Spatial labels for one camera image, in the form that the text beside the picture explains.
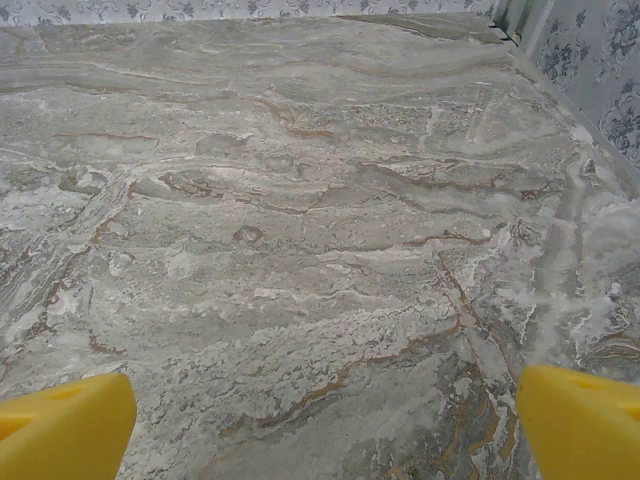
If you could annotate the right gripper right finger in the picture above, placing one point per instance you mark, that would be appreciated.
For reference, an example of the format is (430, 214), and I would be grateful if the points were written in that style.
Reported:
(585, 435)

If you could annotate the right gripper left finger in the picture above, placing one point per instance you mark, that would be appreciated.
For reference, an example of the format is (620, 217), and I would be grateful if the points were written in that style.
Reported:
(60, 435)

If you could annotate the aluminium corner frame post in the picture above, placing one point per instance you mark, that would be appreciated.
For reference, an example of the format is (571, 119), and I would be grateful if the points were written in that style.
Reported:
(520, 20)

